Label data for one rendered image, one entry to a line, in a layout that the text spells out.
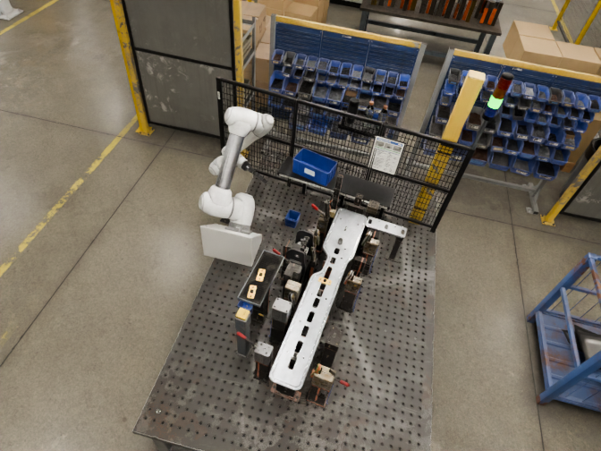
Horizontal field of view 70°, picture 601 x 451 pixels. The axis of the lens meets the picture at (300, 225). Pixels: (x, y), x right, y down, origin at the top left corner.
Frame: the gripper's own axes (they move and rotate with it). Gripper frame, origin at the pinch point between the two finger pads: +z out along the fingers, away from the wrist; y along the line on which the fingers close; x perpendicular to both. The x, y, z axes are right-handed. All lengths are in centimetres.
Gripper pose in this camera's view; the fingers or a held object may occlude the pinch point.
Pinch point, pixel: (264, 180)
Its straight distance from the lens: 332.1
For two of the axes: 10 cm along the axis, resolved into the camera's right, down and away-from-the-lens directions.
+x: -6.2, 7.8, 0.2
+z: 7.7, 6.1, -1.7
